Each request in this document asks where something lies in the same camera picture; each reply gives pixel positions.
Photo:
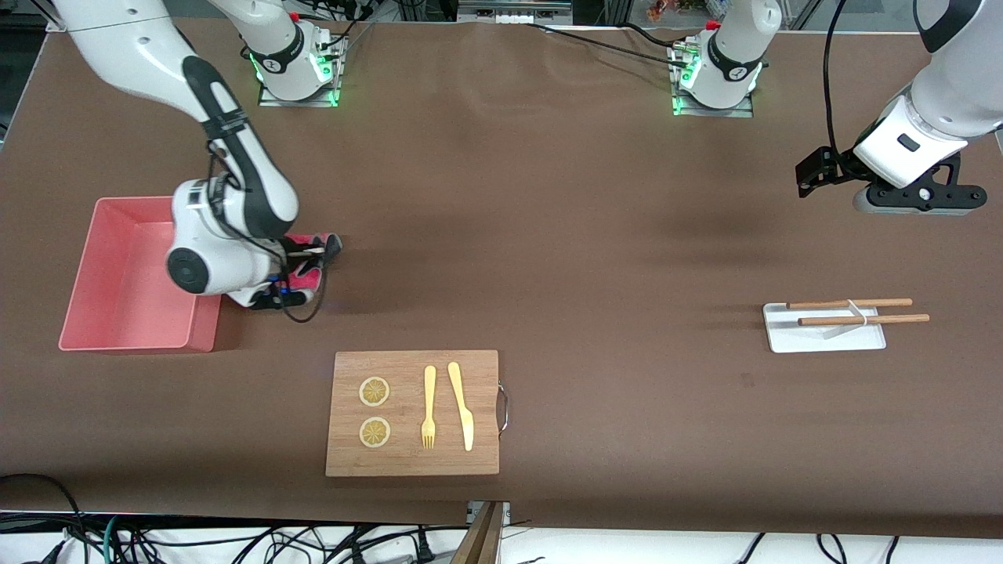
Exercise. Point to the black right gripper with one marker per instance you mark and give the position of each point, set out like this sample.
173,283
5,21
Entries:
300,249

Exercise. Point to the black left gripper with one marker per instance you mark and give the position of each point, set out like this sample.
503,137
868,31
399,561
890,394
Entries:
835,167

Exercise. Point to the grey and pink cloth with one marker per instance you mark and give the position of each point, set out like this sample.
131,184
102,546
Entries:
313,270

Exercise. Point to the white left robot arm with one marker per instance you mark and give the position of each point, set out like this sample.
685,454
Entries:
956,102

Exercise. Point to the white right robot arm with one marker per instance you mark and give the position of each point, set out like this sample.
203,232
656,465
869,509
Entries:
133,47

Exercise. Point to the wooden rod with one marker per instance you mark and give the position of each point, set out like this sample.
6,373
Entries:
862,302
901,319

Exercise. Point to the lemon slice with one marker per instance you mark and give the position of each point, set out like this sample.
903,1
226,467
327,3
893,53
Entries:
374,432
374,392

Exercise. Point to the white rack base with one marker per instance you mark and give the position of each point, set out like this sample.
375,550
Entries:
791,337

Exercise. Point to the yellow plastic fork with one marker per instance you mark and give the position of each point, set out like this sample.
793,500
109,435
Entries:
429,392

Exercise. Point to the pink plastic bin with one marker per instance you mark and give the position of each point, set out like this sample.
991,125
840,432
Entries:
117,313

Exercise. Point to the wooden cutting board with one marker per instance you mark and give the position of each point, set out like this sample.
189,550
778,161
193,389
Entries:
407,462

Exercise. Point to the yellow plastic knife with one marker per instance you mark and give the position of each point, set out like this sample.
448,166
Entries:
466,427

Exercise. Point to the black power plug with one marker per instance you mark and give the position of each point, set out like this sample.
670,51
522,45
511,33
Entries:
424,550

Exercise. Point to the brown wooden plank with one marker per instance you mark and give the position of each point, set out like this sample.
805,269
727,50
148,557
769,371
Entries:
478,540

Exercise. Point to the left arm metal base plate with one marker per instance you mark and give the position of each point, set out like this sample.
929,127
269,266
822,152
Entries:
713,113

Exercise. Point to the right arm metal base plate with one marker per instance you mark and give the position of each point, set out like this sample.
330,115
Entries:
298,103

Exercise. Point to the grey metal frame bar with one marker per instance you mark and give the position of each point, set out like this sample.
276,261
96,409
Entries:
509,12

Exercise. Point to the white metal bracket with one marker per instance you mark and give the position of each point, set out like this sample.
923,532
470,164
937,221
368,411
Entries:
503,513

